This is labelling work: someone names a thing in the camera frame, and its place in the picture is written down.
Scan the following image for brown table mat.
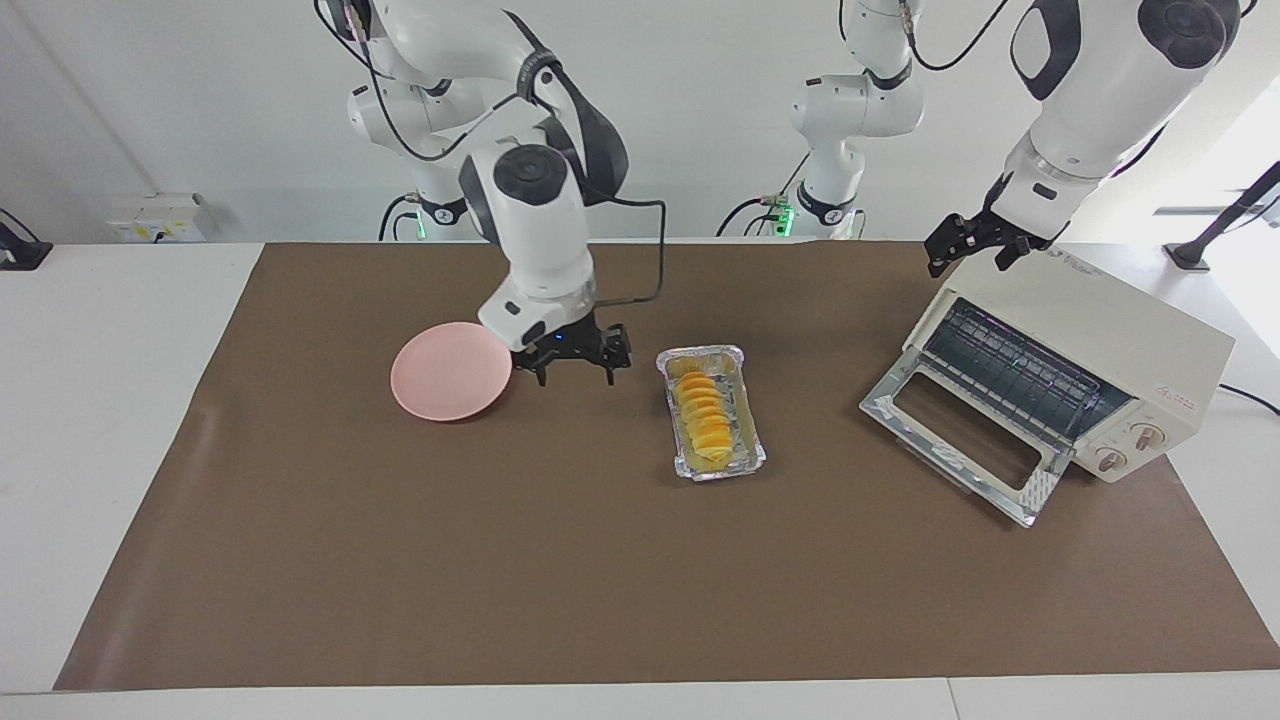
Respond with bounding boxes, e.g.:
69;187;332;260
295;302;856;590
52;238;1280;693

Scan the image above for black velcro arm strap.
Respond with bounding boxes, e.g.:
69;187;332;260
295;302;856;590
515;50;563;99

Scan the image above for black base cable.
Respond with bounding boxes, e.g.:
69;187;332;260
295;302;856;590
715;150;811;239
378;193;426;243

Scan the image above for black oven power cord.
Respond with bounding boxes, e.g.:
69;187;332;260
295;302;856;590
1218;383;1280;416

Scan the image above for pink round plate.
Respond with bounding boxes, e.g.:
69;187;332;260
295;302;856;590
390;321;514;423

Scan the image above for sliced golden bread loaf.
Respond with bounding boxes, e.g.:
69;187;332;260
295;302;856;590
675;370;736;469

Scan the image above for wire oven rack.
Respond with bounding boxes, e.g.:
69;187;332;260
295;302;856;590
922;298;1136;446

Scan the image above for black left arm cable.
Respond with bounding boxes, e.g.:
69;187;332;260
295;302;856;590
900;0;1256;181

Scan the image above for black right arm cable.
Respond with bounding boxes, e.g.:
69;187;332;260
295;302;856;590
315;0;668;306

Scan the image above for aluminium foil tray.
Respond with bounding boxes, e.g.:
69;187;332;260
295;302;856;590
655;344;768;483

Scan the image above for black camera stand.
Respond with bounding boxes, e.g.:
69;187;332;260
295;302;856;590
1163;160;1280;273

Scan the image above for white toaster oven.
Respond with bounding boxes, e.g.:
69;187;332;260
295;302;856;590
903;245;1237;485

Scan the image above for glass oven door metal frame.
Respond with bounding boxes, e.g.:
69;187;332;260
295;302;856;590
858;345;1076;529

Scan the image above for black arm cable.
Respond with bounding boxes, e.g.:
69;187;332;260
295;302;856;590
315;0;668;306
900;0;1256;181

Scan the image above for black table clamp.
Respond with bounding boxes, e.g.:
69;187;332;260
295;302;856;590
0;208;53;271

